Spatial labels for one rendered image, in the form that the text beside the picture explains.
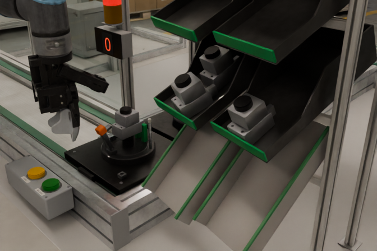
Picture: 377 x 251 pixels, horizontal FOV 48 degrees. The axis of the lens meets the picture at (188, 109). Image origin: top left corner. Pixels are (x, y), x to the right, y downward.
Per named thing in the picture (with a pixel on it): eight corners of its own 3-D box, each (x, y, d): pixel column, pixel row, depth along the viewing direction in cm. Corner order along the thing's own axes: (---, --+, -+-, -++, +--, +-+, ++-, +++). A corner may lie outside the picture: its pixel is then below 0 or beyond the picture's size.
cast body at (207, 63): (217, 92, 81) (206, 63, 76) (203, 84, 84) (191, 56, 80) (248, 66, 83) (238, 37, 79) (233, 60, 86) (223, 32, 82)
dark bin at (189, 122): (196, 131, 75) (182, 101, 70) (157, 106, 85) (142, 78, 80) (301, 43, 83) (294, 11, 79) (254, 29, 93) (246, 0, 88)
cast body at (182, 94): (185, 121, 77) (171, 93, 73) (175, 110, 81) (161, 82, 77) (223, 97, 79) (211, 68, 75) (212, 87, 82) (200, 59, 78)
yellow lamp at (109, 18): (111, 24, 115) (110, 7, 113) (101, 22, 118) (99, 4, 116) (126, 22, 118) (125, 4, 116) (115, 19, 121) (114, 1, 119)
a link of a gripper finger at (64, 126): (53, 145, 96) (46, 108, 92) (78, 139, 98) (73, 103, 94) (55, 152, 93) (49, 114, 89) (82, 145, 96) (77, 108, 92)
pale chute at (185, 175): (189, 226, 82) (175, 219, 79) (153, 193, 92) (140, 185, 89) (270, 108, 84) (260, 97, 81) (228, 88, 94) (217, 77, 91)
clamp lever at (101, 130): (110, 153, 105) (99, 131, 100) (106, 150, 106) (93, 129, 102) (121, 143, 107) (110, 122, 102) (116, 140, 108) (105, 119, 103)
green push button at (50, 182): (48, 196, 96) (46, 189, 95) (39, 189, 99) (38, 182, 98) (64, 189, 99) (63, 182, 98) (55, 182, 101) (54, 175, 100)
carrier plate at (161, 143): (119, 197, 96) (119, 189, 95) (64, 158, 112) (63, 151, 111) (193, 158, 112) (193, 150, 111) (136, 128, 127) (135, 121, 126)
